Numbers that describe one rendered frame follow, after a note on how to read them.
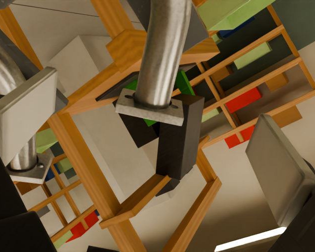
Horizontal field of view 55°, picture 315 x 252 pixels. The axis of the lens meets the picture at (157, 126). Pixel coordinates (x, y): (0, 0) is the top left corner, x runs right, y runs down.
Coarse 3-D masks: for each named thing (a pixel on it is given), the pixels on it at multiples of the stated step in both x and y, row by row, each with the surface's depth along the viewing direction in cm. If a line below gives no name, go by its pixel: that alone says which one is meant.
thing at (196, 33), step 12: (0, 0) 26; (12, 0) 26; (132, 0) 26; (144, 0) 26; (144, 12) 26; (192, 12) 26; (144, 24) 26; (192, 24) 26; (192, 36) 27; (204, 36) 27
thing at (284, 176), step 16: (256, 128) 19; (272, 128) 17; (256, 144) 19; (272, 144) 16; (288, 144) 16; (256, 160) 18; (272, 160) 16; (288, 160) 14; (256, 176) 18; (272, 176) 16; (288, 176) 14; (304, 176) 13; (272, 192) 15; (288, 192) 14; (304, 192) 13; (272, 208) 15; (288, 208) 14; (288, 224) 14
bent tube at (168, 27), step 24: (168, 0) 21; (168, 24) 21; (144, 48) 23; (168, 48) 22; (144, 72) 23; (168, 72) 23; (120, 96) 25; (144, 96) 24; (168, 96) 24; (168, 120) 24
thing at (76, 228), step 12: (60, 156) 580; (60, 168) 586; (12, 180) 481; (60, 180) 560; (24, 192) 528; (48, 192) 579; (60, 192) 543; (36, 204) 496; (72, 204) 557; (60, 216) 577; (84, 216) 561; (96, 216) 595; (72, 228) 546; (84, 228) 558; (60, 240) 508
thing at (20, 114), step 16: (32, 80) 16; (48, 80) 17; (16, 96) 14; (32, 96) 15; (48, 96) 18; (0, 112) 12; (16, 112) 14; (32, 112) 16; (48, 112) 18; (0, 128) 13; (16, 128) 14; (32, 128) 16; (0, 144) 13; (16, 144) 14
